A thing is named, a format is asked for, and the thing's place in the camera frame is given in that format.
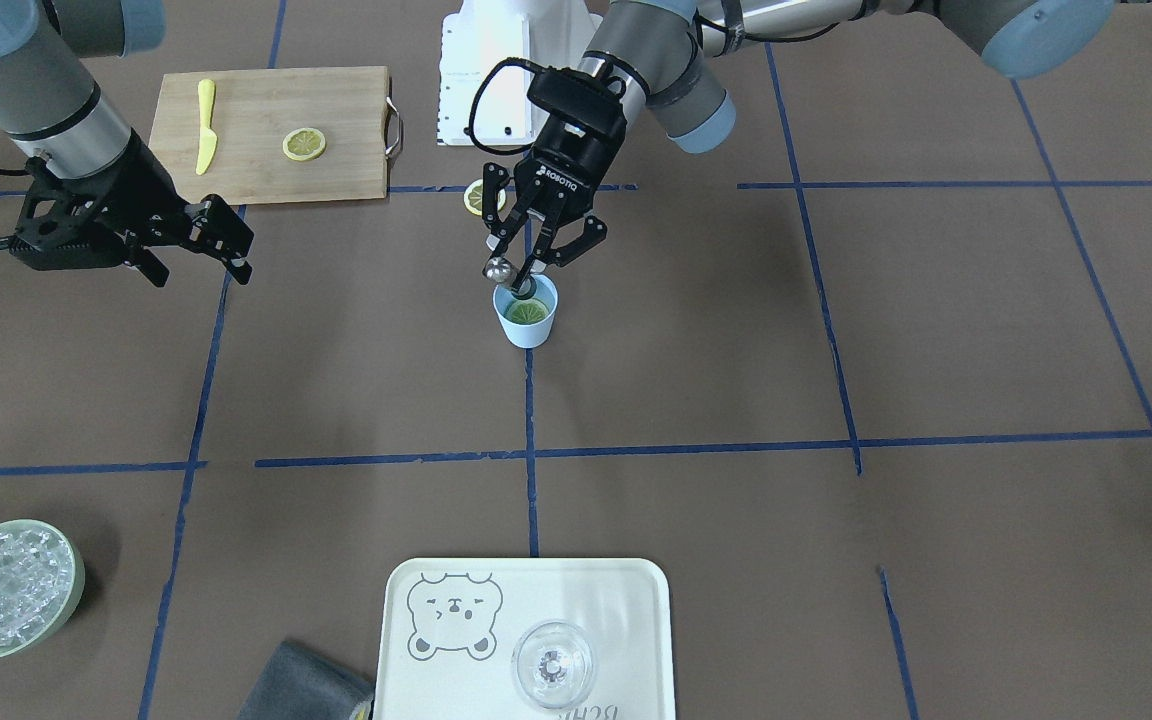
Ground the metal muddler with black tip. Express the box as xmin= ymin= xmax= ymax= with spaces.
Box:
xmin=483 ymin=256 xmax=538 ymax=300

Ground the green bowl of ice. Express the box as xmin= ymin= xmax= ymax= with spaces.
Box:
xmin=0 ymin=520 xmax=86 ymax=659

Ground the lemon slice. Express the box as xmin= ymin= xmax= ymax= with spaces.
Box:
xmin=282 ymin=127 xmax=326 ymax=161
xmin=462 ymin=179 xmax=507 ymax=217
xmin=503 ymin=297 xmax=550 ymax=325

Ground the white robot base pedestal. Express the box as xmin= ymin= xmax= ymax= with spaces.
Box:
xmin=435 ymin=1 xmax=602 ymax=149

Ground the beige bear tray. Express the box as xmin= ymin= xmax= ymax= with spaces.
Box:
xmin=371 ymin=559 xmax=677 ymax=719

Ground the yellow plastic knife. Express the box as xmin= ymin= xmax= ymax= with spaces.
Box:
xmin=195 ymin=77 xmax=219 ymax=176

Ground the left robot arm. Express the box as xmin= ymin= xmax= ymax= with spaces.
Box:
xmin=475 ymin=1 xmax=1114 ymax=300

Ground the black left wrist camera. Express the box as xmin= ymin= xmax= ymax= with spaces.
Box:
xmin=526 ymin=67 xmax=627 ymax=135

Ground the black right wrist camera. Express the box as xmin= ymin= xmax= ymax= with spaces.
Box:
xmin=9 ymin=179 xmax=129 ymax=272

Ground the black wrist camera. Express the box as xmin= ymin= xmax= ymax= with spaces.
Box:
xmin=526 ymin=67 xmax=627 ymax=135
xmin=9 ymin=179 xmax=129 ymax=272

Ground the clear wine glass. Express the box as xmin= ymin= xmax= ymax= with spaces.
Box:
xmin=511 ymin=619 xmax=596 ymax=711

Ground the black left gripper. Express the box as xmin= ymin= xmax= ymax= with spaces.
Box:
xmin=483 ymin=113 xmax=627 ymax=297

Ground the grey folded cloth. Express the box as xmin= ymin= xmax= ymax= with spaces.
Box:
xmin=237 ymin=641 xmax=376 ymax=719

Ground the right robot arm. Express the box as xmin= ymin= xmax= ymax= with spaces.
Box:
xmin=0 ymin=1 xmax=253 ymax=287

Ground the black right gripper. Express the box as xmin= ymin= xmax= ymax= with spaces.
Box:
xmin=36 ymin=135 xmax=253 ymax=288

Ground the wooden cutting board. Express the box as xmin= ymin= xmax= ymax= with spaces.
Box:
xmin=147 ymin=67 xmax=402 ymax=205

